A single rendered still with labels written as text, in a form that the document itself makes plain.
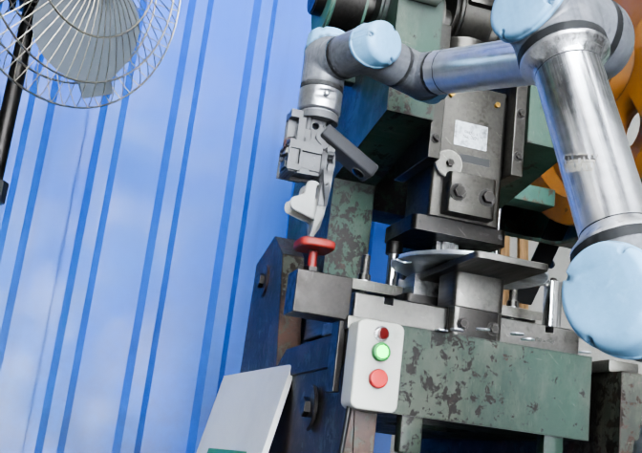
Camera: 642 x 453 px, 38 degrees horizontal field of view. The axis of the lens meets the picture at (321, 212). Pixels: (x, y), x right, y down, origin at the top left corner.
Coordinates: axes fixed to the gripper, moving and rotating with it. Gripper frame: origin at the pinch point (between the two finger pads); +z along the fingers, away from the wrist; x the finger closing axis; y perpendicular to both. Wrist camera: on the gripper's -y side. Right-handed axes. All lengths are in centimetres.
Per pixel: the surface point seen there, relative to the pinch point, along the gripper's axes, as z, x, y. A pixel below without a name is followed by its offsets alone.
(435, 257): -0.2, -3.4, -23.1
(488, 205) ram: -14.2, -11.3, -36.4
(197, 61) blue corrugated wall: -81, -132, 10
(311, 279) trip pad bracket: 8.8, 3.0, 0.4
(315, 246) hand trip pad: 3.3, 3.2, 0.5
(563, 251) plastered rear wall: -44, -138, -127
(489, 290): 3.4, -5.0, -34.8
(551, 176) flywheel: -35, -44, -68
